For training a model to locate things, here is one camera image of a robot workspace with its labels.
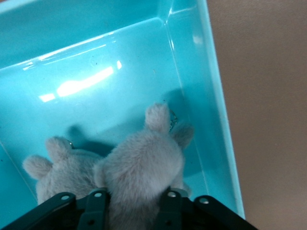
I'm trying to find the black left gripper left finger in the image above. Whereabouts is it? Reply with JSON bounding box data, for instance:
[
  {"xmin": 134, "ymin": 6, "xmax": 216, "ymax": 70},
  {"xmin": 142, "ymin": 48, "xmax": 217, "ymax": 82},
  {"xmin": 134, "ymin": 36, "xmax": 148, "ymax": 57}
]
[{"xmin": 0, "ymin": 188, "xmax": 107, "ymax": 230}]

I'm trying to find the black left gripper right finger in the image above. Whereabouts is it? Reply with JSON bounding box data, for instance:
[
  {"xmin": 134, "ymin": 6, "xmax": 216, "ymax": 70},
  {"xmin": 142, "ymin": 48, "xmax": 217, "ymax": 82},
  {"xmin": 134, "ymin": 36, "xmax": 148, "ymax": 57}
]
[{"xmin": 157, "ymin": 189, "xmax": 261, "ymax": 230}]

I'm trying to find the grey plush toy animal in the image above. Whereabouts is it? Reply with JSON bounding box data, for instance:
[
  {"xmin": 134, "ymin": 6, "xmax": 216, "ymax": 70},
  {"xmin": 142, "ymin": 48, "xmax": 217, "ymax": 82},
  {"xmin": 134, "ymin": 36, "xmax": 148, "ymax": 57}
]
[
  {"xmin": 23, "ymin": 136, "xmax": 107, "ymax": 206},
  {"xmin": 92, "ymin": 103, "xmax": 195, "ymax": 230}
]

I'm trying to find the blue plastic box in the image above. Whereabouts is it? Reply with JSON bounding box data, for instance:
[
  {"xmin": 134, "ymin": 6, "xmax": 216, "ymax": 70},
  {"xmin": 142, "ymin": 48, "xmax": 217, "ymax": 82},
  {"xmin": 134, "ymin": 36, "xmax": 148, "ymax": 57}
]
[{"xmin": 0, "ymin": 0, "xmax": 247, "ymax": 230}]

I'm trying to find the brown table cover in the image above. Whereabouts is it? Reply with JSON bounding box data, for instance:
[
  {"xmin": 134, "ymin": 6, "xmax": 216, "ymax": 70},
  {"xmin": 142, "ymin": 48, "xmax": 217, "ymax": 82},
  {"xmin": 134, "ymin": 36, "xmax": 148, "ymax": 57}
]
[{"xmin": 205, "ymin": 0, "xmax": 307, "ymax": 230}]

